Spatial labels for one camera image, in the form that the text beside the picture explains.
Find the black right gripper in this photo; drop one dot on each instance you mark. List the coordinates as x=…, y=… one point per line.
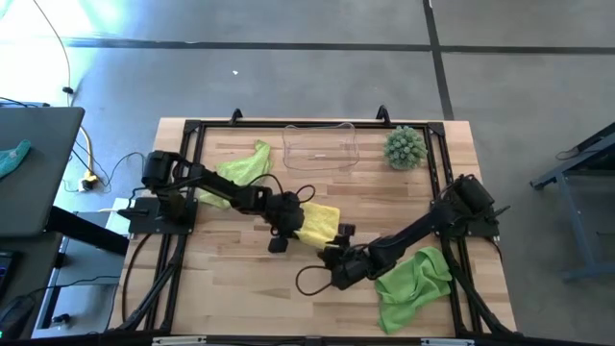
x=348, y=269

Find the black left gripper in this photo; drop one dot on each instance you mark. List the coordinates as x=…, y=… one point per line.
x=286, y=214

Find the yellow microfiber towel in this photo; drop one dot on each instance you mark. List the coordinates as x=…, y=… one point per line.
x=319, y=221

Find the lime yellow-green microfiber towel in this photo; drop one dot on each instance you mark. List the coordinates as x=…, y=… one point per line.
x=245, y=168

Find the bright green microfiber towel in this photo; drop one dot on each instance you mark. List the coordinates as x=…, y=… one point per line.
x=413, y=288

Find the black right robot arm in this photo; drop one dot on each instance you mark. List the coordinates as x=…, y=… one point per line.
x=413, y=230

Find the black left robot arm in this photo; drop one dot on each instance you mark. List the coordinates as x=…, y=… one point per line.
x=221, y=185

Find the clear plastic basket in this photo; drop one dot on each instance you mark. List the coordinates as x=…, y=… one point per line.
x=319, y=154

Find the artificial plant in grey pot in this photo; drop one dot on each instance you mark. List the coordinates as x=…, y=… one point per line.
x=405, y=148

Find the yellow power adapter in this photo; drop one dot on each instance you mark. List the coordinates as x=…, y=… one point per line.
x=89, y=181

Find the blue-grey metal cart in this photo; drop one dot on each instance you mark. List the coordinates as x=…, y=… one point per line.
x=574, y=226

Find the dark grey desk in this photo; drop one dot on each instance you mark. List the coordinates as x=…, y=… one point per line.
x=38, y=182

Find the teal cloth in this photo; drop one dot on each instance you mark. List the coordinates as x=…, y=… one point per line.
x=12, y=158

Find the black aluminium table frame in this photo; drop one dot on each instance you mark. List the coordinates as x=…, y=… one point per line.
x=312, y=124

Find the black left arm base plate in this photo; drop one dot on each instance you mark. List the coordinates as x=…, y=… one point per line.
x=149, y=221

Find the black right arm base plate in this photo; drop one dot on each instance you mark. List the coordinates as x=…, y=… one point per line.
x=480, y=229

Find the silver frame bracket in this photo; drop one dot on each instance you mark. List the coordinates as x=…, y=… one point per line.
x=178, y=341
x=447, y=342

